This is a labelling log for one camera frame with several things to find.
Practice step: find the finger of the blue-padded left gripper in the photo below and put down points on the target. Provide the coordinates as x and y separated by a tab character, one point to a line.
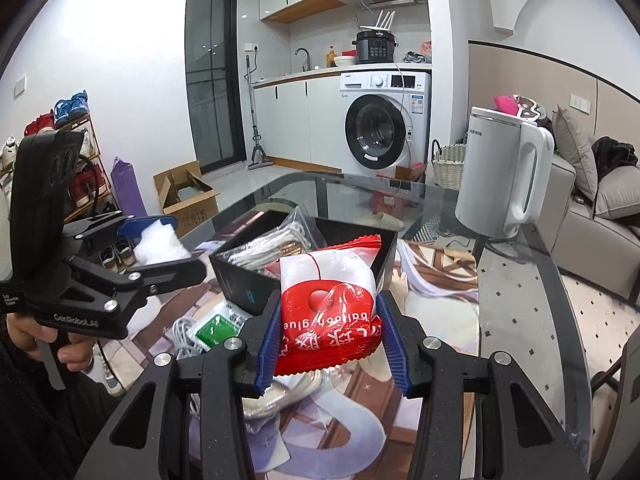
132	227

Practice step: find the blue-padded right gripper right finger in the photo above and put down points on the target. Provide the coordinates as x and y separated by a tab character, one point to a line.
517	435

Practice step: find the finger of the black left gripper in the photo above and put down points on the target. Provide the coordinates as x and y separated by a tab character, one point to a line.
134	286

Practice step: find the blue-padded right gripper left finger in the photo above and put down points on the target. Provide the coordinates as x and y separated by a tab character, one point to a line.
183	419

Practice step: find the white plush toy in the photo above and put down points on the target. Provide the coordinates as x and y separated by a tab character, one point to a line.
159	243

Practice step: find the green medicine sachet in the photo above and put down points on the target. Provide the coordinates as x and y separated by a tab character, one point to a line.
221	322

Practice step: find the red balloon glue packet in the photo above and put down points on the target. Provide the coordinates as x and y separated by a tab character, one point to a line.
328	306

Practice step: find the person's left hand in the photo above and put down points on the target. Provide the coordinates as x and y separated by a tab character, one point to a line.
26	334

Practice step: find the purple yoga mat roll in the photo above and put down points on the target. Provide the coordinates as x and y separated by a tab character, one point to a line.
126	188

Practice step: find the wooden shoe rack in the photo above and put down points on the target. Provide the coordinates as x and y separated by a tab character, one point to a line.
45	166

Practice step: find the brown cardboard box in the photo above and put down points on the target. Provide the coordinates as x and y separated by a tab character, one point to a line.
185	196

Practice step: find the floor mop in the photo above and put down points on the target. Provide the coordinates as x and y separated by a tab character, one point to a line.
258	158

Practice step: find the white kitchen cabinet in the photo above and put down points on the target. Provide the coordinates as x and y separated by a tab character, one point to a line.
303	120

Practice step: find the black glass door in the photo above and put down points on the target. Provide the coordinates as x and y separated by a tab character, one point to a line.
212	83

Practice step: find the grey sofa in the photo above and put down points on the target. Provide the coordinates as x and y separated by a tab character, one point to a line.
603	252

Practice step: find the white electric kettle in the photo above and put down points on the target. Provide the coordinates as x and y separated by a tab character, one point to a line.
505	174

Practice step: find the woven laundry basket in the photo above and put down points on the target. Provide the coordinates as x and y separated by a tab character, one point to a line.
447	163

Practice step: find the white washing machine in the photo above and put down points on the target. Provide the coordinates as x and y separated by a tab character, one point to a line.
386	121

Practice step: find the grey cushion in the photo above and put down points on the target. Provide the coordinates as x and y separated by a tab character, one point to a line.
574	146

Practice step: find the black rice cooker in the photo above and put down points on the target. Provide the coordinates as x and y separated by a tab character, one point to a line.
374	46

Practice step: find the pile of colourful clothes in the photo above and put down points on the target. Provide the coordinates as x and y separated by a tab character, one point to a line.
521	107

